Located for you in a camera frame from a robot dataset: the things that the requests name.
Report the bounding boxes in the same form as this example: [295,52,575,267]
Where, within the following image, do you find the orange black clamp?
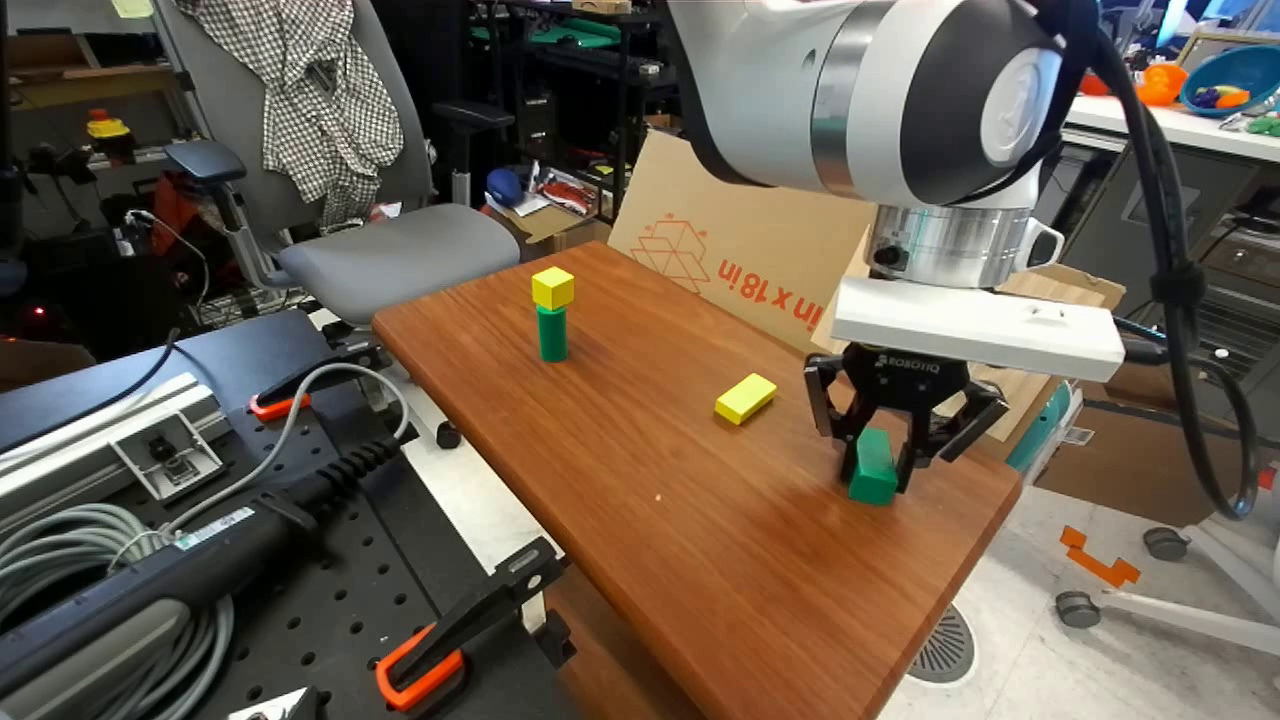
[370,539,565,715]
[248,371,334,425]

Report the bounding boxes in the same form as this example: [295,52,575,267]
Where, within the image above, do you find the wooden table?
[377,243,1021,720]

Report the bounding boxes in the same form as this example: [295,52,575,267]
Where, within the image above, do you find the grey office chair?
[157,0,521,325]

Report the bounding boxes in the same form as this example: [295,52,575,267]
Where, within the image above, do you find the grey cabinet desk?
[1031,90,1280,405]

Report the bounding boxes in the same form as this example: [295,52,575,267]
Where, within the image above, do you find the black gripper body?
[838,343,981,478]

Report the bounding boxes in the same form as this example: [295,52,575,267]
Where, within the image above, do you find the patterned cloth on chair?
[178,0,404,215]

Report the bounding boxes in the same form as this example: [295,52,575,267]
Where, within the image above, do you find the small yellow cube block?
[532,267,575,312]

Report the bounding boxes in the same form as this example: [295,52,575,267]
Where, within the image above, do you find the cardboard box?
[607,133,873,350]

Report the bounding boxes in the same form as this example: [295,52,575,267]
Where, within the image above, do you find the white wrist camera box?
[833,278,1125,384]

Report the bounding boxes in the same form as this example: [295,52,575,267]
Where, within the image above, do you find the green rectangular arch block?
[849,429,897,508]

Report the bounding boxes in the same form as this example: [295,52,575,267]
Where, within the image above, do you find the grey coiled cable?
[0,358,416,720]

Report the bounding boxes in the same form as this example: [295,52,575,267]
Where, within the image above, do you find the yellow rectangular block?
[712,371,775,429]

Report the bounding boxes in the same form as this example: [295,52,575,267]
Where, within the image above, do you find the green cylinder block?
[535,309,570,363]

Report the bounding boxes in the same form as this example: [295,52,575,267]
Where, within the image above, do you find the black corrugated cable conduit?
[0,433,410,696]

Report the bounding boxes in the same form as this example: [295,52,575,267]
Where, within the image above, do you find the aluminium rail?
[0,371,229,502]

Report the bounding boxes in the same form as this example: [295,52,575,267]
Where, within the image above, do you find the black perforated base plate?
[0,312,581,720]

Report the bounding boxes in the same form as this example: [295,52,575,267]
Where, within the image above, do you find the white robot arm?
[664,0,1125,486]

